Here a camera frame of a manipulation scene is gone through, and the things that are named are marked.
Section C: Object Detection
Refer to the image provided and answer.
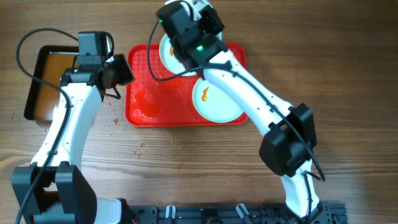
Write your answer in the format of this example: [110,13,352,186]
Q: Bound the light blue plate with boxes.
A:
[164,0,213,21]
[192,78,244,123]
[159,32,223,77]

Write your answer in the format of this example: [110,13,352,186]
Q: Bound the black water tray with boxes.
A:
[24,45,78,122]

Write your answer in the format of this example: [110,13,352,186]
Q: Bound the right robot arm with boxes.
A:
[156,1,325,223]

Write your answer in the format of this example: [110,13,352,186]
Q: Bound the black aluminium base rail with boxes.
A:
[130,202,348,224]

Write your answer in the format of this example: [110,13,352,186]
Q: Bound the left black cable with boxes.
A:
[14,27,81,224]

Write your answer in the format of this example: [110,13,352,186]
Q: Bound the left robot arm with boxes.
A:
[12,31,134,223]

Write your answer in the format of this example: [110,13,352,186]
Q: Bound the orange green sponge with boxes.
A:
[119,72,135,86]

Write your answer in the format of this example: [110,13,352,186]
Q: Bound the red plastic tray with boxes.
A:
[124,42,249,128]

